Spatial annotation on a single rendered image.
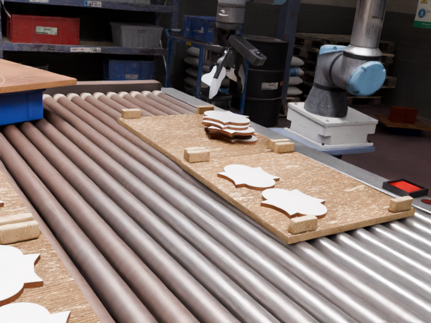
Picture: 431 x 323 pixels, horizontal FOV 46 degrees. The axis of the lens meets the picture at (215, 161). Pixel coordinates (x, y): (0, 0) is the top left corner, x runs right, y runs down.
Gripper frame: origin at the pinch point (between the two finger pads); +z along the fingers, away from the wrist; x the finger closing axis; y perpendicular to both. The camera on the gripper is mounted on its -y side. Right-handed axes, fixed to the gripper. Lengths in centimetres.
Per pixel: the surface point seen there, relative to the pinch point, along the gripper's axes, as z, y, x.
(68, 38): 34, 347, -218
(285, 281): 13, -50, 53
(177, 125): 11.4, 15.4, 2.8
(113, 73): 69, 328, -263
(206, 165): 11.4, -12.0, 24.3
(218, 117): 5.6, 0.6, 3.0
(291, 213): 10, -41, 35
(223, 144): 11.4, -4.9, 7.1
